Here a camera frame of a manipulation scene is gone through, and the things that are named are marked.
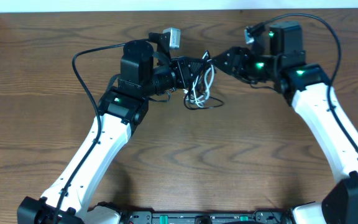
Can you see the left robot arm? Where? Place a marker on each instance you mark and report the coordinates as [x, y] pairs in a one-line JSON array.
[[147, 69]]

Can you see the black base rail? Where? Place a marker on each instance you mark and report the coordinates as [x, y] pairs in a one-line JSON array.
[[260, 216]]

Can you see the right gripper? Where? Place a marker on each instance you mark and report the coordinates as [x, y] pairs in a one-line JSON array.
[[241, 62]]

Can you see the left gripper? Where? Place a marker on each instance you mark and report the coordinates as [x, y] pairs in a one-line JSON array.
[[179, 72]]

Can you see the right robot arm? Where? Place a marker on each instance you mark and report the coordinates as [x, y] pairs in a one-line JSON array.
[[275, 53]]

